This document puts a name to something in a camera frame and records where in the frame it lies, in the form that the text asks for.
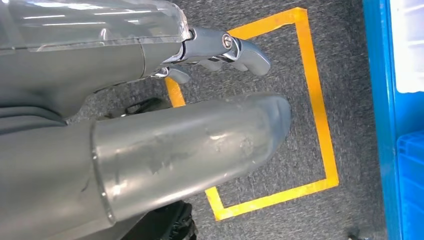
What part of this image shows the translucent white storage bin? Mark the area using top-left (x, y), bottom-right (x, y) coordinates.
top-left (389, 0), bottom-right (424, 94)

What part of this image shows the blue metal shelf rack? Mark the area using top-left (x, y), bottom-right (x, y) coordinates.
top-left (362, 0), bottom-right (424, 240)

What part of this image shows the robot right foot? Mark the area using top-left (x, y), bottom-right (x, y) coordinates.
top-left (122, 200), bottom-right (199, 240)

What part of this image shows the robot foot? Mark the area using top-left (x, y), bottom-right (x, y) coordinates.
top-left (122, 200), bottom-right (199, 240)
top-left (107, 96), bottom-right (173, 119)

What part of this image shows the left arm ribbed sleeve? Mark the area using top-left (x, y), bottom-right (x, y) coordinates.
top-left (0, 105), bottom-right (69, 137)

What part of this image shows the yellow floor tape square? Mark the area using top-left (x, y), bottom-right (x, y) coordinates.
top-left (164, 7), bottom-right (340, 222)

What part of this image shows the blue storage bin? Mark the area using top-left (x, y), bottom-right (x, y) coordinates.
top-left (396, 130), bottom-right (424, 240)

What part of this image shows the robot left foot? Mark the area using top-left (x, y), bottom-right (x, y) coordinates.
top-left (107, 96), bottom-right (173, 119)

